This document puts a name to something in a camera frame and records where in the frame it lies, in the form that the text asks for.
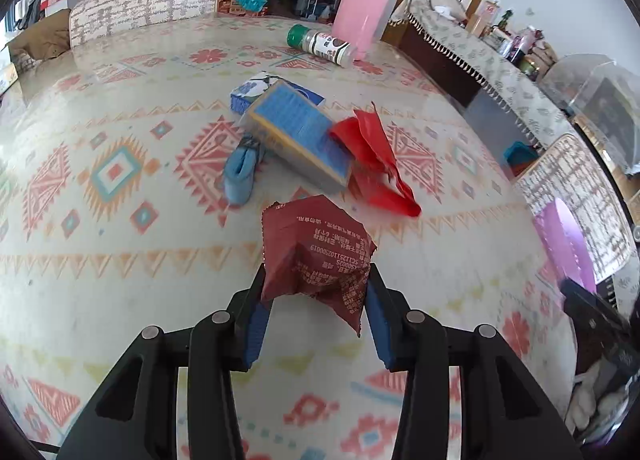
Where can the green capped spice bottle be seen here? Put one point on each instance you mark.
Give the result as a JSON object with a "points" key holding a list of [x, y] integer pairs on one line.
{"points": [[321, 44]]}

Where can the mesh food cover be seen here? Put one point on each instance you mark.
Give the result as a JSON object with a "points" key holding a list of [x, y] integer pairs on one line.
{"points": [[605, 95]]}

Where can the purple perforated basket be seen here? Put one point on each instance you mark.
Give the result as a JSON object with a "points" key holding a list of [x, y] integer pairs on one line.
{"points": [[565, 244]]}

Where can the dark red snack wrapper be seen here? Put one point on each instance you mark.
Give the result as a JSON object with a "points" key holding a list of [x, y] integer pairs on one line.
{"points": [[313, 247]]}

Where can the red plastic bag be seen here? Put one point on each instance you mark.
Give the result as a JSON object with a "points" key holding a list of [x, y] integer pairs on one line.
{"points": [[375, 178]]}

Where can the light blue folded pouch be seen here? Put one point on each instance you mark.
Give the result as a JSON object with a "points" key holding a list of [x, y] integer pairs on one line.
{"points": [[240, 168]]}

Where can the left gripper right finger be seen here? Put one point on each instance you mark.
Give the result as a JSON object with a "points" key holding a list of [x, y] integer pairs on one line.
{"points": [[505, 413]]}

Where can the blue yellow box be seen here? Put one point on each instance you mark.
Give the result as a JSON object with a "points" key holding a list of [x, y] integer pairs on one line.
{"points": [[298, 132]]}

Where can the patterned chair far side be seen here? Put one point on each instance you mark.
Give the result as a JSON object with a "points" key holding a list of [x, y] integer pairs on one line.
{"points": [[92, 19]]}

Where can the floral tablecloth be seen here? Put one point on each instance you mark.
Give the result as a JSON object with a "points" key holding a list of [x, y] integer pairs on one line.
{"points": [[113, 216]]}

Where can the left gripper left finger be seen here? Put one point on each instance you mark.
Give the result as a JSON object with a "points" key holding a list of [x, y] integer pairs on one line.
{"points": [[133, 413]]}

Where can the patterned chair right side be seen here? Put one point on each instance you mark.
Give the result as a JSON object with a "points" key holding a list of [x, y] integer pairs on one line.
{"points": [[567, 170]]}

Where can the pink thermos bottle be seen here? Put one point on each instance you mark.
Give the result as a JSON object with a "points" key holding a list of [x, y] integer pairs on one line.
{"points": [[356, 22]]}

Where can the blue white small box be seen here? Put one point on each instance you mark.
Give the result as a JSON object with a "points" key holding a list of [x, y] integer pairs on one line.
{"points": [[249, 91]]}

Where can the leaf pattern sideboard cloth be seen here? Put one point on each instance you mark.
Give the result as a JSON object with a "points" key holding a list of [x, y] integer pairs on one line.
{"points": [[538, 117]]}

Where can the patterned chair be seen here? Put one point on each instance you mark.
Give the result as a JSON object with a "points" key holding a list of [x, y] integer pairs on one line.
{"points": [[567, 170], [92, 19]]}

